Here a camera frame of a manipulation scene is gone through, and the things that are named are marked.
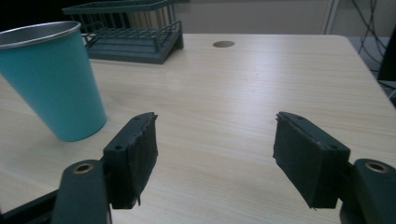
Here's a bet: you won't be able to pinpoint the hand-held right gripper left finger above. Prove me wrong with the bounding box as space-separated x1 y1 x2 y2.
50 111 159 224

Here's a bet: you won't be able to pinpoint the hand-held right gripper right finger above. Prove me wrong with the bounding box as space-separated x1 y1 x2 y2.
273 111 396 224

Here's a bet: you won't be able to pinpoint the teal metal cup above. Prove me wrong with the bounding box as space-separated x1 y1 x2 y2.
0 21 108 143

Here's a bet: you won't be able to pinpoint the dark green dish rack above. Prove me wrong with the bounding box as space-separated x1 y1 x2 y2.
62 0 185 65

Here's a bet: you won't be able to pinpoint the white metal stand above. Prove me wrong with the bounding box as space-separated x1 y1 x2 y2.
323 0 341 35

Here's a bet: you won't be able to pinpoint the black cables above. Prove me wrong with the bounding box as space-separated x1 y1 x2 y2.
351 0 396 82

